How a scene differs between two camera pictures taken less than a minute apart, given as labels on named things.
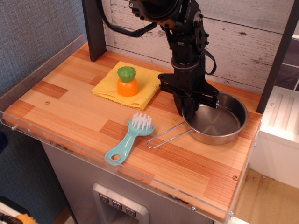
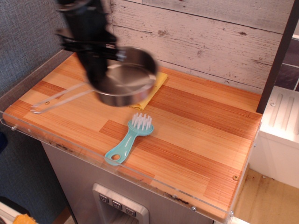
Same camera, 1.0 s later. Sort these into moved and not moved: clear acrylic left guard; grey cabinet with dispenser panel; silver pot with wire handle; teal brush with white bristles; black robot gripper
Moved: black robot gripper; silver pot with wire handle
Not moved: clear acrylic left guard; grey cabinet with dispenser panel; teal brush with white bristles
